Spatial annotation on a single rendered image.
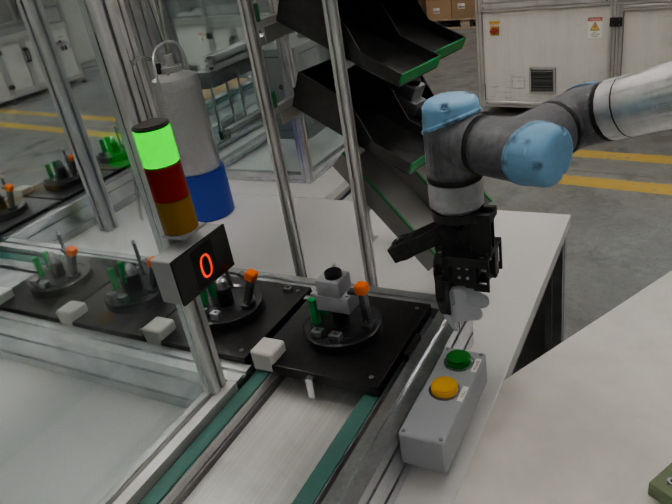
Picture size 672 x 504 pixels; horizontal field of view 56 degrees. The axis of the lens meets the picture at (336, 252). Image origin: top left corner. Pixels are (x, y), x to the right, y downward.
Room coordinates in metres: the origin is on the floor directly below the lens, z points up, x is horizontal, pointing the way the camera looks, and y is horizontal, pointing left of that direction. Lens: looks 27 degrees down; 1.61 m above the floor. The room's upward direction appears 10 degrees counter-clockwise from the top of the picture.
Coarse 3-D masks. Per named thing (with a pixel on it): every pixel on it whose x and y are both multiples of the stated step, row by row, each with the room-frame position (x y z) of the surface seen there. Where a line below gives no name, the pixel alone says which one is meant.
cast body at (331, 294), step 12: (324, 276) 0.93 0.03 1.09; (336, 276) 0.92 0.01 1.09; (348, 276) 0.93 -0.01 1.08; (324, 288) 0.92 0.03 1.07; (336, 288) 0.90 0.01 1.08; (348, 288) 0.93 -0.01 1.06; (324, 300) 0.92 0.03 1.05; (336, 300) 0.91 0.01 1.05; (348, 300) 0.90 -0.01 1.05; (336, 312) 0.91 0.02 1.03; (348, 312) 0.90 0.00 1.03
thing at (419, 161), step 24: (312, 72) 1.25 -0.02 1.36; (360, 72) 1.28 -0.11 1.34; (312, 96) 1.20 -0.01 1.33; (336, 96) 1.16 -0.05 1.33; (360, 96) 1.28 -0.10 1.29; (384, 96) 1.24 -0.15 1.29; (336, 120) 1.16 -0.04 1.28; (360, 120) 1.13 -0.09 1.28; (384, 120) 1.23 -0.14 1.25; (408, 120) 1.21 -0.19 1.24; (360, 144) 1.13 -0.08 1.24; (384, 144) 1.15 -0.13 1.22; (408, 144) 1.16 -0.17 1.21; (408, 168) 1.06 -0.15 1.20
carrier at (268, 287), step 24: (216, 288) 1.07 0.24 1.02; (240, 288) 1.12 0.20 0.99; (264, 288) 1.13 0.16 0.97; (216, 312) 1.01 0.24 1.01; (240, 312) 1.02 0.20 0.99; (264, 312) 1.04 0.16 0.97; (288, 312) 1.03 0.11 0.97; (216, 336) 0.99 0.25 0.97; (240, 336) 0.97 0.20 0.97; (264, 336) 0.96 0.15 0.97; (240, 360) 0.91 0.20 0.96
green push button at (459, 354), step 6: (450, 354) 0.81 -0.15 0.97; (456, 354) 0.81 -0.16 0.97; (462, 354) 0.81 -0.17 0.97; (468, 354) 0.80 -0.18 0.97; (450, 360) 0.80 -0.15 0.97; (456, 360) 0.79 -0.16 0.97; (462, 360) 0.79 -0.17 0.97; (468, 360) 0.79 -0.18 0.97; (450, 366) 0.79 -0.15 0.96; (456, 366) 0.79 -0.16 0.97; (462, 366) 0.78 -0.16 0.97
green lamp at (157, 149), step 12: (132, 132) 0.83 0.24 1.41; (156, 132) 0.81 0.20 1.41; (168, 132) 0.82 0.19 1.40; (144, 144) 0.81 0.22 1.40; (156, 144) 0.81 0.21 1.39; (168, 144) 0.82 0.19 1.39; (144, 156) 0.81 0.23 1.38; (156, 156) 0.81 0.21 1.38; (168, 156) 0.81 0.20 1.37; (156, 168) 0.81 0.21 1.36
